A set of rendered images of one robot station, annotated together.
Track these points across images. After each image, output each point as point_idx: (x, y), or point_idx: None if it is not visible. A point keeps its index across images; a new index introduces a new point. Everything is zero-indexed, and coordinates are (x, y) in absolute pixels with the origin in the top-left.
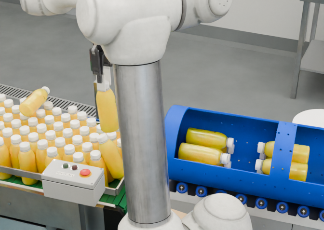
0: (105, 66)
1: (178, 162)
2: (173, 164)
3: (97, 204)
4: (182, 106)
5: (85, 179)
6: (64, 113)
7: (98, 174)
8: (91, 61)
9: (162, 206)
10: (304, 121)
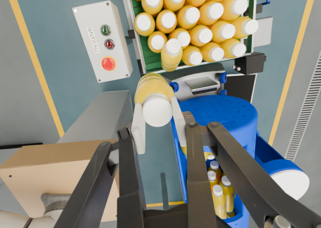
0: (182, 135)
1: (174, 139)
2: (172, 133)
3: (138, 52)
4: (245, 138)
5: (100, 69)
6: None
7: (117, 77)
8: (73, 192)
9: None
10: (286, 178)
